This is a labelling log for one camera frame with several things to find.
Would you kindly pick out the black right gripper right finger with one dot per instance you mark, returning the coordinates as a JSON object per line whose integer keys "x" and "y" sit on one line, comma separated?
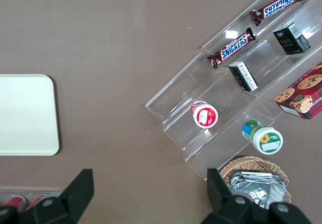
{"x": 226, "y": 209}

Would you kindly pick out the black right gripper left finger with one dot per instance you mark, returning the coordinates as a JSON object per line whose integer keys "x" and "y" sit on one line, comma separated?
{"x": 73, "y": 198}

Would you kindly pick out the wicker basket holding foil packs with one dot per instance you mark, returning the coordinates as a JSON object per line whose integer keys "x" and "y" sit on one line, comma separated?
{"x": 251, "y": 162}

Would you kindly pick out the cream rectangular tray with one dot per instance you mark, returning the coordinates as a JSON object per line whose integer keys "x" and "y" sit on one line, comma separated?
{"x": 25, "y": 113}

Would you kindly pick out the clear acrylic bottle rack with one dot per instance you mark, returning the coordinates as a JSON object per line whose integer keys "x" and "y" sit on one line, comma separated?
{"x": 50, "y": 191}

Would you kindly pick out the red cola bottle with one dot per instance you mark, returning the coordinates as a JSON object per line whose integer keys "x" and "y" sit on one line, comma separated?
{"x": 15, "y": 201}
{"x": 35, "y": 202}

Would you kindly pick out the silver foil-wrapped package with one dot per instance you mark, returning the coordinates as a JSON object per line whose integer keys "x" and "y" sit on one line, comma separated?
{"x": 261, "y": 191}

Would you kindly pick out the green sunflower yogurt cup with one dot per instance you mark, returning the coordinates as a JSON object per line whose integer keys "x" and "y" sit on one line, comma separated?
{"x": 266, "y": 139}

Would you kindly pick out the red strawberry yogurt cup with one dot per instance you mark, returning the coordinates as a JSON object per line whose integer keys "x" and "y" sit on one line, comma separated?
{"x": 205, "y": 115}

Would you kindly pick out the clear acrylic stepped riser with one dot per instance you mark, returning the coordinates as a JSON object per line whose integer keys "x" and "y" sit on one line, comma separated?
{"x": 181, "y": 93}
{"x": 271, "y": 58}

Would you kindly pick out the small black carton box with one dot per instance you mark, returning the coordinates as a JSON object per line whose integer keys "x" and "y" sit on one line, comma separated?
{"x": 242, "y": 76}
{"x": 290, "y": 39}

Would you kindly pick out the red tartan cookie box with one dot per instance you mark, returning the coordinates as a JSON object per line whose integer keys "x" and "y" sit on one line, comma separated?
{"x": 307, "y": 90}

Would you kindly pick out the Snickers chocolate bar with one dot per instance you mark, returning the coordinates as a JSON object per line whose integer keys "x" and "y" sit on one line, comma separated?
{"x": 232, "y": 48}
{"x": 278, "y": 5}

